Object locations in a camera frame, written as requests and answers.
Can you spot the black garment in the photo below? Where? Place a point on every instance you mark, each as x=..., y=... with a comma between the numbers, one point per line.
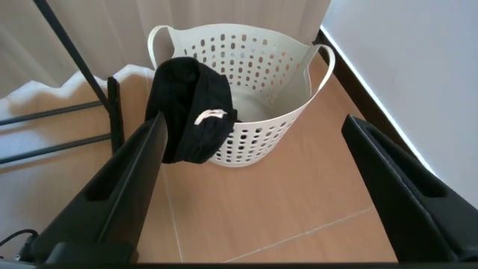
x=186, y=93

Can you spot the black clothes rack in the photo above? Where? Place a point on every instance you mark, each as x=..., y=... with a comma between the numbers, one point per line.
x=72, y=56

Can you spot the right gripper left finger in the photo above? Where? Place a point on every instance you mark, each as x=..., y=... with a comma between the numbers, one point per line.
x=123, y=209

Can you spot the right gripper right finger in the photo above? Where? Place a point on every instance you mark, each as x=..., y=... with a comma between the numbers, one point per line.
x=407, y=216

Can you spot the white laundry basket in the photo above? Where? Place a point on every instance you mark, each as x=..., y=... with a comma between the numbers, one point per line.
x=269, y=52

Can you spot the beige curtain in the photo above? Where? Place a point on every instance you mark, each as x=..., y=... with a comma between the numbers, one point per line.
x=112, y=30

